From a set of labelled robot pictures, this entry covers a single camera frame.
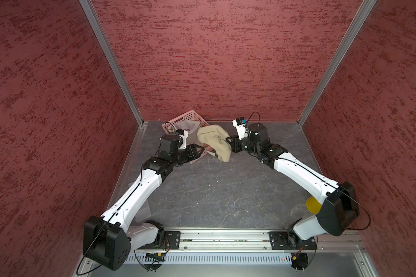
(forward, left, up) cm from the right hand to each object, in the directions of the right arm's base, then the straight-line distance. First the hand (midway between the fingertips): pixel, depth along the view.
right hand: (226, 142), depth 80 cm
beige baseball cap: (+1, +5, +3) cm, 6 cm away
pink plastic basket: (+38, +21, -18) cm, 47 cm away
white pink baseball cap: (+3, +11, +4) cm, 12 cm away
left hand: (-5, +12, -1) cm, 13 cm away
